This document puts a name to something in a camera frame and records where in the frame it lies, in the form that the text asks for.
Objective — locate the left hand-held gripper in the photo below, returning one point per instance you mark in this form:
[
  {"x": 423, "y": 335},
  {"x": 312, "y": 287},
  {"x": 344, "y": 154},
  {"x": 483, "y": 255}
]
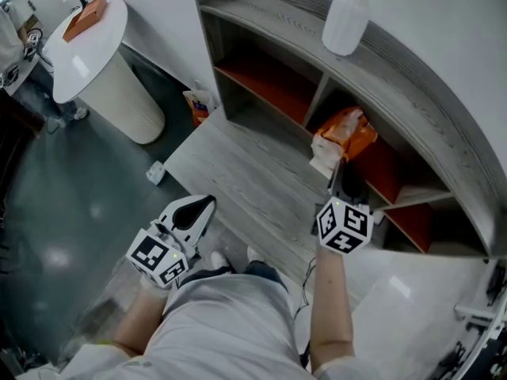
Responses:
[{"x": 156, "y": 255}]

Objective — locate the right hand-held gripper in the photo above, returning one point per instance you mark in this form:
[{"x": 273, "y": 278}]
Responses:
[{"x": 344, "y": 228}]

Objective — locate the orange and white snack packet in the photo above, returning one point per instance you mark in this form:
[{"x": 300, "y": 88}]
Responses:
[{"x": 344, "y": 135}]

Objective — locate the grey wooden shelf unit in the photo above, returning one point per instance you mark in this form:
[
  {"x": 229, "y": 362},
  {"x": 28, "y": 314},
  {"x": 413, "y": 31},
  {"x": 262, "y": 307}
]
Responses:
[{"x": 416, "y": 105}]

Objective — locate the person's left forearm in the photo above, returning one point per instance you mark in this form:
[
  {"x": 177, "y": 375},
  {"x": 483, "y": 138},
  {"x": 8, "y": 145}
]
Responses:
[{"x": 138, "y": 319}]

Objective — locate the person's right forearm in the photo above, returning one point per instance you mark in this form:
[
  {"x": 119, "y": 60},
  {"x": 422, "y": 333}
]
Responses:
[{"x": 330, "y": 303}]

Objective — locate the grey wooden table top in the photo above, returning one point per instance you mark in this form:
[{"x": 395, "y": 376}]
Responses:
[{"x": 237, "y": 180}]

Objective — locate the person's white shoe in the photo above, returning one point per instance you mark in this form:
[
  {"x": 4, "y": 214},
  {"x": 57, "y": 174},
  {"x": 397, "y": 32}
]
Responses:
[
  {"x": 254, "y": 254},
  {"x": 219, "y": 259}
]

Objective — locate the small white box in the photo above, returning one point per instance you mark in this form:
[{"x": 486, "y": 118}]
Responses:
[{"x": 155, "y": 172}]

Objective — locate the person's dark trousers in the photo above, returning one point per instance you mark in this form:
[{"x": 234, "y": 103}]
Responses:
[{"x": 237, "y": 271}]

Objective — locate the orange printed bag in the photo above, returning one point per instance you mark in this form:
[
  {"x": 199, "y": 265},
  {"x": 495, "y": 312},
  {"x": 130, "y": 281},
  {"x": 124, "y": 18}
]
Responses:
[{"x": 198, "y": 107}]

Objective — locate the person's grey shirt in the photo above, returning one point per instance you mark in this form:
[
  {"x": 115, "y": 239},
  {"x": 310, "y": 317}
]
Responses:
[{"x": 226, "y": 331}]

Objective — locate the white ribbed vase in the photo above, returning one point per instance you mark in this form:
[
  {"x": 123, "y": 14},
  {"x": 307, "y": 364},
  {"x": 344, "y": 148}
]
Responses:
[{"x": 344, "y": 22}]

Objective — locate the orange box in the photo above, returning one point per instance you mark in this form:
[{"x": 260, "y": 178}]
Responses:
[{"x": 85, "y": 18}]

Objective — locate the white round pedestal table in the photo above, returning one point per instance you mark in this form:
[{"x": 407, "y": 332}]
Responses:
[{"x": 103, "y": 77}]

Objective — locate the white metal equipment frame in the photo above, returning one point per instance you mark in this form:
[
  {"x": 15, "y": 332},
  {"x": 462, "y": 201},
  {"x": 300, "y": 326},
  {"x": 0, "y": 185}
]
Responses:
[{"x": 483, "y": 331}]

